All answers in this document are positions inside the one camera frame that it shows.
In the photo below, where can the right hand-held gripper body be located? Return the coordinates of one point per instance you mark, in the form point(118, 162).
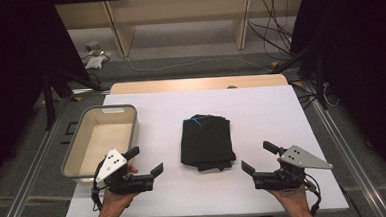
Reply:
point(295, 156)

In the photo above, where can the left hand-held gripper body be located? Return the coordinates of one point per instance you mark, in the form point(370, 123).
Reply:
point(112, 164)

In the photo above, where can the beige plastic bin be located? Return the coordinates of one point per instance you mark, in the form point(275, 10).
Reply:
point(97, 140)

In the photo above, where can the black garment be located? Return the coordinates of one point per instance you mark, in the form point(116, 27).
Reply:
point(206, 141)

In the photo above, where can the person's left hand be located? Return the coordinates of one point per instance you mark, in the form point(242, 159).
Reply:
point(115, 201)

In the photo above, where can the person's right hand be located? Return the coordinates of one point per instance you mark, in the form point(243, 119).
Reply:
point(294, 200)

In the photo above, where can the white table board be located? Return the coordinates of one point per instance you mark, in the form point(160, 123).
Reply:
point(255, 118)

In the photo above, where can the black metal stand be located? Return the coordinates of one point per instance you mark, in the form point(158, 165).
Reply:
point(48, 99)
point(319, 82)

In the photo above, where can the light wooden table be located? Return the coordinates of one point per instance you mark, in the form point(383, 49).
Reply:
point(179, 85)

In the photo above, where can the crumpled white cloth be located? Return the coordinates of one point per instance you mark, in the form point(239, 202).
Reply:
point(95, 62)

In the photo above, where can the small grey box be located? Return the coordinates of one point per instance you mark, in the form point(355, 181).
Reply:
point(92, 45)

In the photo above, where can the black curtain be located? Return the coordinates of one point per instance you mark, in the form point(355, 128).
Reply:
point(11, 64)
point(362, 63)

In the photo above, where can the light wooden shelf unit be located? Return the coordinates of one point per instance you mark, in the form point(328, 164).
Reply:
point(175, 9)

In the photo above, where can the aluminium floor rail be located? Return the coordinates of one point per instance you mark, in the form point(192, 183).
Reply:
point(28, 184)
point(350, 153)

